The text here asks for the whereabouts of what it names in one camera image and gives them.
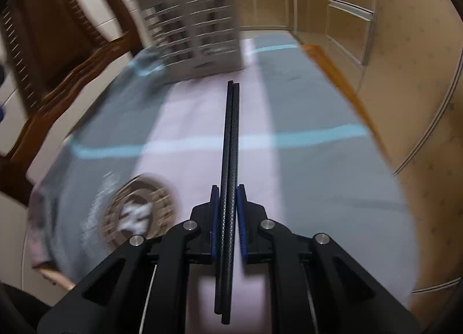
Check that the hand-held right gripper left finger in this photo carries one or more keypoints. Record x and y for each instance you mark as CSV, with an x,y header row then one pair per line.
x,y
215,222

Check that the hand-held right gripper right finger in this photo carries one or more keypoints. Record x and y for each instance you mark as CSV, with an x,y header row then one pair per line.
x,y
241,222

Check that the black textured chopstick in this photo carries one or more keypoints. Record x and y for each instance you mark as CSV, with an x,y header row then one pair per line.
x,y
234,175
225,175

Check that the white slotted utensil holder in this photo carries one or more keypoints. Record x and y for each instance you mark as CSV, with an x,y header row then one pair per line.
x,y
195,26

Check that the grey pink striped cloth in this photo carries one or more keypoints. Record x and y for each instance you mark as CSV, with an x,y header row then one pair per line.
x,y
307,182

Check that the beige cabinet drawer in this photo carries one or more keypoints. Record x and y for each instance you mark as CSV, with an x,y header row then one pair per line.
x,y
349,30

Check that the beige lower kitchen cabinets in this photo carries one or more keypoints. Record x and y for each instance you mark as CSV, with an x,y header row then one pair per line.
x,y
408,66

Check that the carved wooden chair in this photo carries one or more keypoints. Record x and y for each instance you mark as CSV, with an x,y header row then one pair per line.
x,y
54,48

